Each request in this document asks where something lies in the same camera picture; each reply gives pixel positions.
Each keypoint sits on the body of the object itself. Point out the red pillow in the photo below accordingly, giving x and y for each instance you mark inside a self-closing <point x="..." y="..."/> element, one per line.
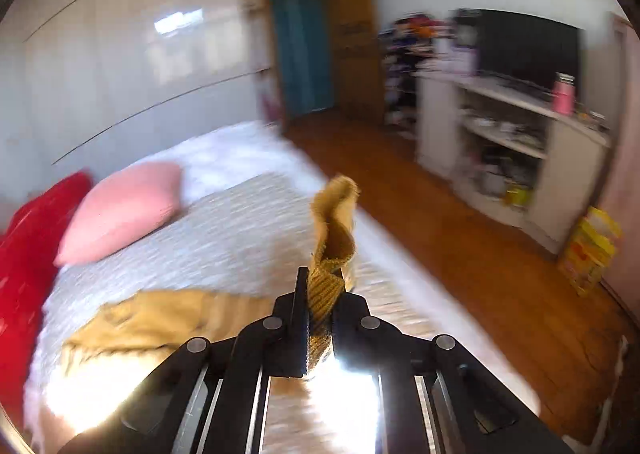
<point x="30" y="254"/>

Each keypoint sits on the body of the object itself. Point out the mustard yellow knit garment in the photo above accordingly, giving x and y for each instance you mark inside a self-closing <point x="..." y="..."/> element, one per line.
<point x="327" y="234"/>

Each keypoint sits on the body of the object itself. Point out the teal door curtain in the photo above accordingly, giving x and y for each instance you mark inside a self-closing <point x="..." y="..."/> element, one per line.
<point x="300" y="42"/>

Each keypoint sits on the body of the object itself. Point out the wooden door frame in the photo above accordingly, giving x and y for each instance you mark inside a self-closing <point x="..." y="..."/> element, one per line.
<point x="352" y="29"/>

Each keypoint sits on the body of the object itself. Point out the cluttered shoe rack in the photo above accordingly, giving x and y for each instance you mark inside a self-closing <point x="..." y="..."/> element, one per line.
<point x="407" y="69"/>

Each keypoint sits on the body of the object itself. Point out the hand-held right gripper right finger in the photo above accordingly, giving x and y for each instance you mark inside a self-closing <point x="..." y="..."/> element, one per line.
<point x="350" y="319"/>

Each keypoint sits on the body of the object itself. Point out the black television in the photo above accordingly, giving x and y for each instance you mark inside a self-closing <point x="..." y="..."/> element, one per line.
<point x="527" y="50"/>

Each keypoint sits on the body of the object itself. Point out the yellow toy box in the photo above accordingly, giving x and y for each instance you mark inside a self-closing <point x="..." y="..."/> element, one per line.
<point x="590" y="250"/>

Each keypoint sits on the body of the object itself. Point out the bed with grey blanket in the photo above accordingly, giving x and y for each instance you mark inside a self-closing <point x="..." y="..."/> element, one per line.
<point x="220" y="244"/>

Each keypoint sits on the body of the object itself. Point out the pink water bottle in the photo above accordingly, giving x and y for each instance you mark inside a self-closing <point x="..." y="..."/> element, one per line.
<point x="564" y="94"/>

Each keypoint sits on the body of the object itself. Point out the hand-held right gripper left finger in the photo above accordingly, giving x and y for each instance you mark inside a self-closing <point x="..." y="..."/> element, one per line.
<point x="299" y="314"/>

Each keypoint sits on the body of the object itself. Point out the white tv cabinet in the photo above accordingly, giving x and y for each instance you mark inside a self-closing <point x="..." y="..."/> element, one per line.
<point x="505" y="154"/>

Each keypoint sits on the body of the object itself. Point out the white wardrobe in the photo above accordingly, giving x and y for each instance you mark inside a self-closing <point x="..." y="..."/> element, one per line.
<point x="135" y="69"/>

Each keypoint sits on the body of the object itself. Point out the pink pillow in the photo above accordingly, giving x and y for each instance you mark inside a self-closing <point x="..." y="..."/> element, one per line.
<point x="122" y="215"/>

